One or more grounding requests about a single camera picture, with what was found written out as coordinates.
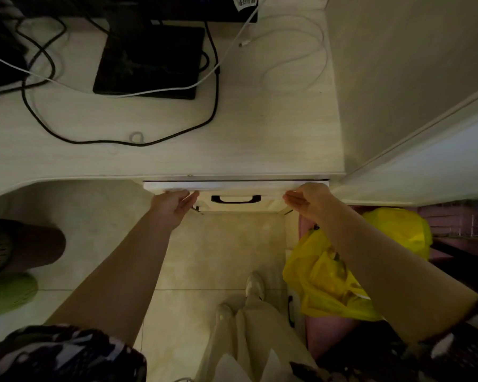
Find long white cable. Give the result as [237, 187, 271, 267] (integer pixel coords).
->
[0, 0, 268, 99]

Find patterned sleeve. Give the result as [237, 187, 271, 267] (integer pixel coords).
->
[0, 324, 148, 382]
[290, 293, 478, 382]

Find black monitor stand base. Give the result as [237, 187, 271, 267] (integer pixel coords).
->
[92, 20, 206, 101]

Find dark slipper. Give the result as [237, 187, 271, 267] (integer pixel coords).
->
[0, 219, 67, 280]

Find yellow plastic bag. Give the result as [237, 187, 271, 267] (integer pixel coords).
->
[282, 207, 434, 322]

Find person's left hand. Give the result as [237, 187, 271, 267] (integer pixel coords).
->
[149, 189, 200, 232]

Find person's right forearm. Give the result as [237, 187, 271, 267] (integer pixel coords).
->
[314, 198, 478, 346]

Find black monitor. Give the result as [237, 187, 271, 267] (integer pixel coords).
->
[8, 0, 259, 24]

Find cream trousers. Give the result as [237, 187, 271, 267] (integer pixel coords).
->
[194, 292, 319, 382]

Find person's right hand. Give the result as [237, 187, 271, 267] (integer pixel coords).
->
[282, 182, 335, 224]

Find white pull-out desk drawer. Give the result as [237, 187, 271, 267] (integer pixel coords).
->
[143, 180, 330, 194]

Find white shoe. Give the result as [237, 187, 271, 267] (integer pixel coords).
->
[245, 271, 266, 302]
[214, 303, 235, 323]

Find short black cable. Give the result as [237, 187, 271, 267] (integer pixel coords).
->
[0, 18, 68, 99]

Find black device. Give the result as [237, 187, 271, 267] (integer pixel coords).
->
[0, 12, 30, 90]

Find coiled white charging cable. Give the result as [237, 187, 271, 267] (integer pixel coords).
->
[239, 13, 329, 94]

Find pink wire rack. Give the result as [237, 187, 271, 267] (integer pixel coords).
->
[417, 199, 478, 240]

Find person's left forearm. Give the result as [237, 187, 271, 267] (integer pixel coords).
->
[45, 212, 175, 348]

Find long black cable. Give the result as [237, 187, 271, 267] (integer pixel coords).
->
[15, 18, 221, 147]

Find patterned left sleeve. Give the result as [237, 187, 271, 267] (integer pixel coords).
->
[0, 324, 148, 382]

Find cream cabinet drawer front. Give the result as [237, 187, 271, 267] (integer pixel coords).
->
[194, 191, 293, 214]

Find patterned right sleeve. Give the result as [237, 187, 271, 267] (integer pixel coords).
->
[290, 293, 478, 382]

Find green slipper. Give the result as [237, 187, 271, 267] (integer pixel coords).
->
[0, 272, 39, 326]

